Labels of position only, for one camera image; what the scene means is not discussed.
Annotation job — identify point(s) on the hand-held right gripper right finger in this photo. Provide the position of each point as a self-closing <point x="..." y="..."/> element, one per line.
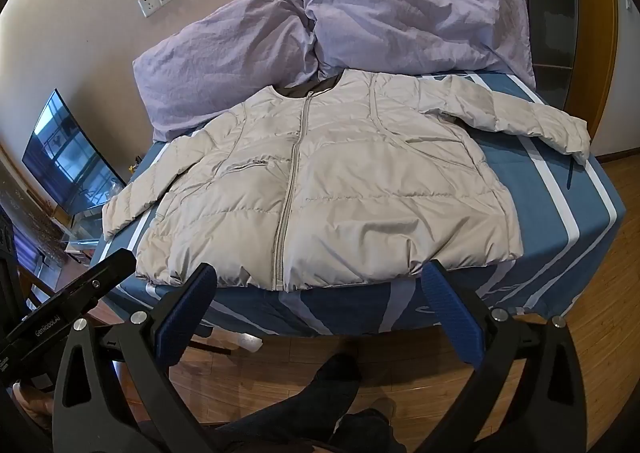
<point x="452" y="318"/>

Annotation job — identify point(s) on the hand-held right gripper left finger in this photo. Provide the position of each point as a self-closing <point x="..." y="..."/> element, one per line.
<point x="182" y="318"/>

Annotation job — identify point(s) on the beige puffer jacket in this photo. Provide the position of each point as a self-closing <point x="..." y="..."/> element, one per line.
<point x="350" y="183"/>

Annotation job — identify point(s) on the white object under bed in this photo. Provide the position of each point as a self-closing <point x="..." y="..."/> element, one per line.
<point x="246" y="341"/>

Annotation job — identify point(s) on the glass television stand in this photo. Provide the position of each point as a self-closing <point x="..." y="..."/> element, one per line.
<point x="82" y="228"/>

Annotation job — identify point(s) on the tan slipper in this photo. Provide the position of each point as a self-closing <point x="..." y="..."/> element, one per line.
<point x="384" y="404"/>

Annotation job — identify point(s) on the bed with blue striped sheet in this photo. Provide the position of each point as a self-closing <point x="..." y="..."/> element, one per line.
<point x="540" y="213"/>

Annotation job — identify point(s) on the person's leg in dark trousers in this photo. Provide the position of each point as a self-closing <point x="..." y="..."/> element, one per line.
<point x="305" y="413"/>

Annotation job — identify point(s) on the black flat screen television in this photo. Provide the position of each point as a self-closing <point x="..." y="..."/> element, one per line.
<point x="67" y="153"/>

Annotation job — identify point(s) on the crumpled lilac pillow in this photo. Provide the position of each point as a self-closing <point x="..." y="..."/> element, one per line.
<point x="220" y="58"/>

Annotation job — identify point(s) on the large lilac pillow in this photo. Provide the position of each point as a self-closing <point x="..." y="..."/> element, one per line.
<point x="415" y="18"/>

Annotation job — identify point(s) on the wooden door frame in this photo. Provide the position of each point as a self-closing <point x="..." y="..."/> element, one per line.
<point x="607" y="63"/>

